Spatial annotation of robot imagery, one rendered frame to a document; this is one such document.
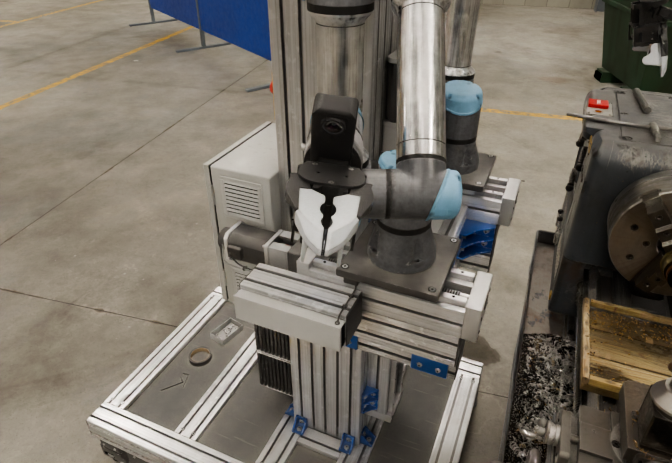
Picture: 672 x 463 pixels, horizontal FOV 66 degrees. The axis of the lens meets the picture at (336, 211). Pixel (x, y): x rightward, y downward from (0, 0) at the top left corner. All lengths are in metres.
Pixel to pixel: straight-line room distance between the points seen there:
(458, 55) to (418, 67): 0.77
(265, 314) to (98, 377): 1.56
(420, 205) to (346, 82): 0.30
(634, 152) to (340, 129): 1.21
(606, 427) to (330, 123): 0.88
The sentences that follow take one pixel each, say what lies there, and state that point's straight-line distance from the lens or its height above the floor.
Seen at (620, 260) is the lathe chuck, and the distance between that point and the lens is 1.60.
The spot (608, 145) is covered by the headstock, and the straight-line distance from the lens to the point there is 1.65.
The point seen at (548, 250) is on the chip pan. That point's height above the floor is 0.54.
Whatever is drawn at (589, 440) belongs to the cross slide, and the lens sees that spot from 1.17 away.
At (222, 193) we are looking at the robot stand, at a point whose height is 1.16.
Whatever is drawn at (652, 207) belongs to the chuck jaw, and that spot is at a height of 1.18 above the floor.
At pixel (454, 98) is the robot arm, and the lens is 1.46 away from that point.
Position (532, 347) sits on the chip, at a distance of 1.91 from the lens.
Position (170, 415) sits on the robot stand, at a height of 0.21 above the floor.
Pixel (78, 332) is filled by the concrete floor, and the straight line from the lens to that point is 2.93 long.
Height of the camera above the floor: 1.84
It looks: 31 degrees down
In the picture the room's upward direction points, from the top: straight up
